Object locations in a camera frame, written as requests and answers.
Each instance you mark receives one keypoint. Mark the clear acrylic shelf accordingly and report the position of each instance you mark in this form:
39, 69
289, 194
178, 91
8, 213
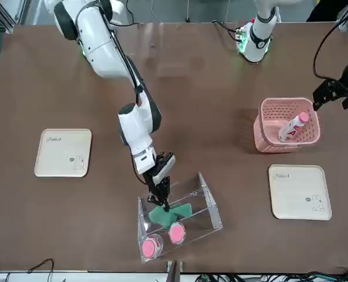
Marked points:
209, 205

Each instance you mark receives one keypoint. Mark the pink plastic basket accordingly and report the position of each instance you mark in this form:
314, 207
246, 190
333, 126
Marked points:
267, 141

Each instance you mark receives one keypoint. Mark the aluminium frame post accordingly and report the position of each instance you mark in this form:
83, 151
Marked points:
173, 271

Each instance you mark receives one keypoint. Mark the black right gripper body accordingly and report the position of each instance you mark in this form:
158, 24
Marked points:
150, 177

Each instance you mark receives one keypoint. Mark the white control box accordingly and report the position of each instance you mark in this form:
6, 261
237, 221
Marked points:
121, 11

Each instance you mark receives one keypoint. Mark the beige tray rabbit print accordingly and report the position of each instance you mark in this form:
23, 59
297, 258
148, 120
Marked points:
297, 194
59, 152

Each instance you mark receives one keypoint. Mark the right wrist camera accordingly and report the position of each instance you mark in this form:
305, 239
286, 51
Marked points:
165, 167

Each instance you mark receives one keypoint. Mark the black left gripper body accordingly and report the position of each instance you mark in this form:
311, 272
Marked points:
344, 91

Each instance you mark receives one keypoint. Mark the green cloth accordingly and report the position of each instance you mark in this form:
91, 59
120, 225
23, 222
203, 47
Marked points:
162, 218

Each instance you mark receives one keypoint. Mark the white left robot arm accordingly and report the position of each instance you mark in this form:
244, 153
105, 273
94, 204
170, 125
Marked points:
258, 44

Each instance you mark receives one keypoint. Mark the aluminium corner bracket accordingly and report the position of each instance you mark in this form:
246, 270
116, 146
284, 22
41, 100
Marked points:
343, 24

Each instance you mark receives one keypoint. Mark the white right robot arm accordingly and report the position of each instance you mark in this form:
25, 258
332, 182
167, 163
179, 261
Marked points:
103, 44

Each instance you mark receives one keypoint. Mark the white bottle pink cap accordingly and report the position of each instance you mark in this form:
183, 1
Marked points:
292, 127
177, 233
150, 248

